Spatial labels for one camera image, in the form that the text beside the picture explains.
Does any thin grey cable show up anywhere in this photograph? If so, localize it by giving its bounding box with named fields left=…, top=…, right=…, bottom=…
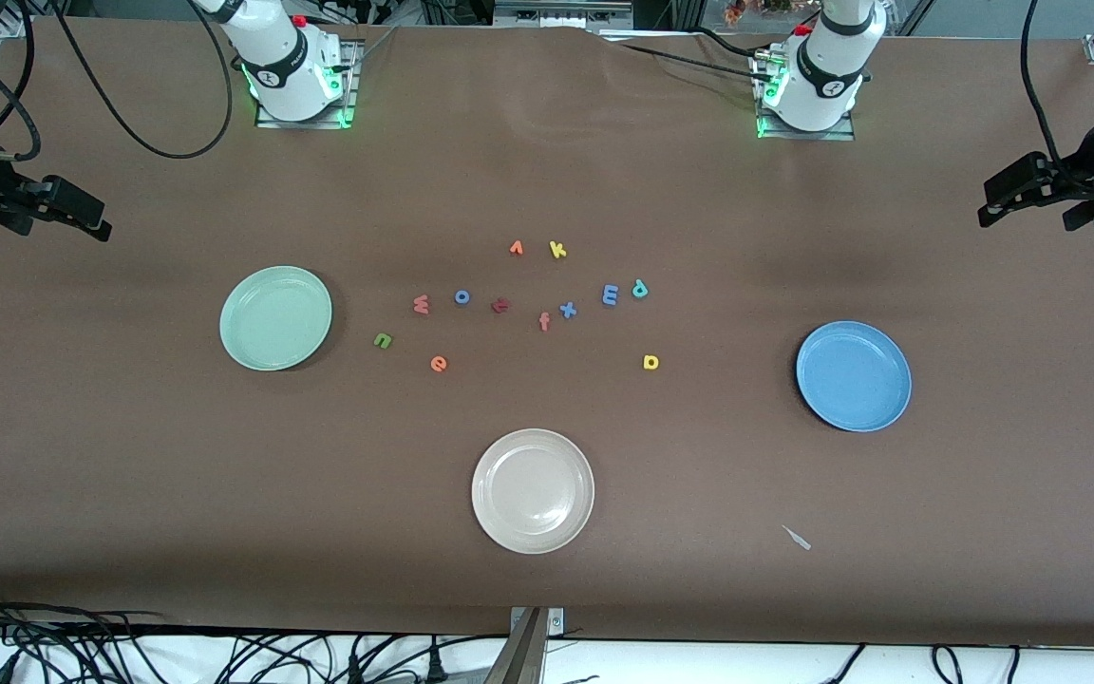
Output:
left=349, top=27, right=400, bottom=72

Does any black power plug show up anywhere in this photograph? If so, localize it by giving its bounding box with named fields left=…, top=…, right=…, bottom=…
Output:
left=419, top=635, right=453, bottom=684
left=343, top=635, right=387, bottom=684

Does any light green plate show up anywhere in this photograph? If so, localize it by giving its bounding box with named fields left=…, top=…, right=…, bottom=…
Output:
left=219, top=265, right=333, bottom=371

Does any beige plate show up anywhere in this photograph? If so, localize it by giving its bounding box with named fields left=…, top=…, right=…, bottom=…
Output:
left=471, top=428, right=595, bottom=555

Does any blue plate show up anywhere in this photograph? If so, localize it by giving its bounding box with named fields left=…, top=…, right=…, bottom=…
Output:
left=795, top=320, right=913, bottom=433

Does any brown table cover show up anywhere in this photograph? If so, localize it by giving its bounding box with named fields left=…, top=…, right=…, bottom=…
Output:
left=0, top=14, right=1094, bottom=649

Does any black floor cable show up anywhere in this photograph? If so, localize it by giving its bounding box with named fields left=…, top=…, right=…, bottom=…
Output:
left=818, top=644, right=869, bottom=684

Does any grey metal camera post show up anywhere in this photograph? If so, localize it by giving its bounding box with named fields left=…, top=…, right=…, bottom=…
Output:
left=483, top=606, right=567, bottom=684

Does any orange background object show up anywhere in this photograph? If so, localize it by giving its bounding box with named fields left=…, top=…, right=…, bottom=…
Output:
left=723, top=0, right=795, bottom=25

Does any long black right arm cable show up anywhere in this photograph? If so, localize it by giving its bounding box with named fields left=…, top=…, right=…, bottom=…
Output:
left=48, top=0, right=235, bottom=161

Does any black table cable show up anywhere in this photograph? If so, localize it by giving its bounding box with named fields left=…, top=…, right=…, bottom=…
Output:
left=685, top=27, right=776, bottom=60
left=615, top=42, right=766, bottom=83

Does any grey metal frame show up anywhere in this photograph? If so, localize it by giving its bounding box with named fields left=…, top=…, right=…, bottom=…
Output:
left=493, top=0, right=635, bottom=31

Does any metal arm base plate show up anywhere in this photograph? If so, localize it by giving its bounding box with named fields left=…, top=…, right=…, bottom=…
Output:
left=255, top=38, right=359, bottom=130
left=754, top=52, right=857, bottom=143

